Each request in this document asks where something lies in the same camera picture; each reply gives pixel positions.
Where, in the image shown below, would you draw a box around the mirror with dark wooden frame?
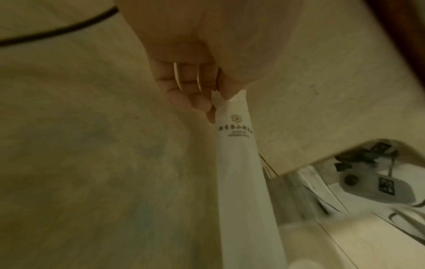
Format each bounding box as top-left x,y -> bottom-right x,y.
364,0 -> 425,89

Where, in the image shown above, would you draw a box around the white long sachet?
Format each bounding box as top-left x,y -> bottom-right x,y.
211,89 -> 288,269
264,165 -> 348,224

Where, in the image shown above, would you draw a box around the person's left hand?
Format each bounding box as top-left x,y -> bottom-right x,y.
114,0 -> 306,124

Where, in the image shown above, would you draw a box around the white wrist camera marker tags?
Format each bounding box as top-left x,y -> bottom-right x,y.
338,170 -> 416,204

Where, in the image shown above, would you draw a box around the black cable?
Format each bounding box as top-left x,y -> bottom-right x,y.
0,6 -> 120,47

